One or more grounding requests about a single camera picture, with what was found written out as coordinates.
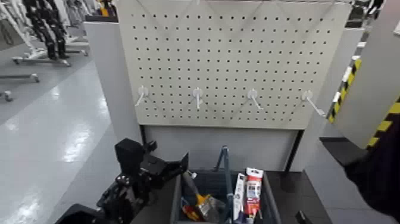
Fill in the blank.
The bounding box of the grey panel with hazard tape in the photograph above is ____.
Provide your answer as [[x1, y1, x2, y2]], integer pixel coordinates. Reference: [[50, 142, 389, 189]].
[[328, 0, 400, 150]]

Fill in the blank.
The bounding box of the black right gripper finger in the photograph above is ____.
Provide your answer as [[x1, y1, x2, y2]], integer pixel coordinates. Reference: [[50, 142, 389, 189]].
[[295, 210, 313, 224]]

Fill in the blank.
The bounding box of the white peg hook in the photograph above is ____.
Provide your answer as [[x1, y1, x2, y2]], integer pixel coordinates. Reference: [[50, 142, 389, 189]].
[[301, 90, 326, 118], [192, 87, 204, 110], [247, 88, 264, 111], [134, 86, 149, 107]]

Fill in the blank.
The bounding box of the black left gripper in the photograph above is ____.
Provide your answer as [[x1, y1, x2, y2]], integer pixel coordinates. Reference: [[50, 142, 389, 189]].
[[114, 137, 190, 189]]

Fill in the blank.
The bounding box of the red yellow packaged tool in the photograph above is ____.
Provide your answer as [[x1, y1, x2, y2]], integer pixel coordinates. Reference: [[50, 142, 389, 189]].
[[181, 197, 201, 222]]

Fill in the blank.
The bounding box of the grey wheeled stand base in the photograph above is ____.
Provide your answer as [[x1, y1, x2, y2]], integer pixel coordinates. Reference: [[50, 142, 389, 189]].
[[0, 73, 40, 84]]

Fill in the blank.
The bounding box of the person's dark sleeved arm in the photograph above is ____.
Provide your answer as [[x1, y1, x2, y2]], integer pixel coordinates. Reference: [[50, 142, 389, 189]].
[[343, 117, 400, 221]]

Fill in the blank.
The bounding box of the white perforated pegboard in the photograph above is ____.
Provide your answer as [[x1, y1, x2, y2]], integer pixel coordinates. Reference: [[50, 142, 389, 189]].
[[116, 0, 352, 130]]

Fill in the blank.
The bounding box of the grey crate carry handle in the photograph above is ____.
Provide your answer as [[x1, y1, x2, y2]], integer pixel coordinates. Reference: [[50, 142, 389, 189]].
[[213, 145, 235, 221]]

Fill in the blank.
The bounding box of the grey partition panel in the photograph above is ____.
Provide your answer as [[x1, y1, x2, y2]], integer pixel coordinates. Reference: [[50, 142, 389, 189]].
[[290, 28, 365, 173], [84, 21, 148, 148]]

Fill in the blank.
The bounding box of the grey panel below pegboard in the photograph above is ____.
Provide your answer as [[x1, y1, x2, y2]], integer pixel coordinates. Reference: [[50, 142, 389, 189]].
[[142, 125, 298, 172]]

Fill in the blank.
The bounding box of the red tube blister pack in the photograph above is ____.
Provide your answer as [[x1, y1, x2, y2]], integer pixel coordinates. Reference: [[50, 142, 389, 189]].
[[243, 167, 264, 220]]

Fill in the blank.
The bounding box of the grey plastic crate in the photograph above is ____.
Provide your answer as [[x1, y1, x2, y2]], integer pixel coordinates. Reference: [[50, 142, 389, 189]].
[[170, 167, 282, 224]]

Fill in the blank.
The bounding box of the black robot on stand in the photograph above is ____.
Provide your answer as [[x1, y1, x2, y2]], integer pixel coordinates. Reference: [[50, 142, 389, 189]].
[[22, 0, 69, 61]]

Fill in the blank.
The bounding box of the white narrow package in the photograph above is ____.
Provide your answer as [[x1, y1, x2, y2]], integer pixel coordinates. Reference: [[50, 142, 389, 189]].
[[232, 173, 248, 221]]

